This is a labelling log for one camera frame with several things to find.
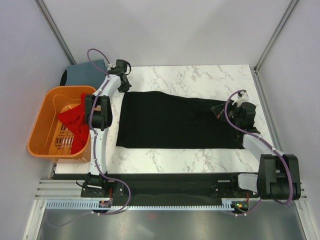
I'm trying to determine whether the red t shirt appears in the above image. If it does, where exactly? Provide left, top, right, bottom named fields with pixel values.
left=58, top=93, right=90, bottom=155

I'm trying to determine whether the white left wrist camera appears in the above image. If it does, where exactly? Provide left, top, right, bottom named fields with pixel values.
left=108, top=59, right=132, bottom=76

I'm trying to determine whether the orange plastic basket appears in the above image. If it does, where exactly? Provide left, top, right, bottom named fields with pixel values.
left=27, top=85, right=96, bottom=164

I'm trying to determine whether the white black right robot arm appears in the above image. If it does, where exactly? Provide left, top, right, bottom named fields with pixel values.
left=211, top=100, right=301, bottom=203

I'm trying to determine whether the black mounting rail plate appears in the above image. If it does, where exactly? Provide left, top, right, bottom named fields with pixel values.
left=81, top=173, right=258, bottom=207

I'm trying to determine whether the aluminium frame post right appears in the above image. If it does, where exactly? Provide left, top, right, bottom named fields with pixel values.
left=252, top=0, right=300, bottom=74

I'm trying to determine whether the aluminium base extrusion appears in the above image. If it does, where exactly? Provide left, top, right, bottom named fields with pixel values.
left=34, top=178, right=307, bottom=201

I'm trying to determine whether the folded grey blue t shirt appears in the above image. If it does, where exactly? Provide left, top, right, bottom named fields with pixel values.
left=65, top=62, right=106, bottom=89

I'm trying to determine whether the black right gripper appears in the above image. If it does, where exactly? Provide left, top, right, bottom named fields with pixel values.
left=211, top=99, right=241, bottom=127

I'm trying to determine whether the white slotted cable duct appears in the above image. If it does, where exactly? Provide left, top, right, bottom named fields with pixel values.
left=45, top=198, right=239, bottom=211

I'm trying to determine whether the aluminium frame post left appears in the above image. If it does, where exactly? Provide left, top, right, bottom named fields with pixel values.
left=34, top=0, right=76, bottom=65

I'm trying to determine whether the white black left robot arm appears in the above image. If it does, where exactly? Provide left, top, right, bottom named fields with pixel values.
left=81, top=67, right=131, bottom=198

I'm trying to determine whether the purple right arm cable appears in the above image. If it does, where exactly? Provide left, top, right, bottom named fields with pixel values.
left=224, top=89, right=296, bottom=217

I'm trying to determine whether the aluminium frame post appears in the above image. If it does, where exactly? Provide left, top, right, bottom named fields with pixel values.
left=34, top=0, right=76, bottom=65
left=252, top=0, right=300, bottom=74

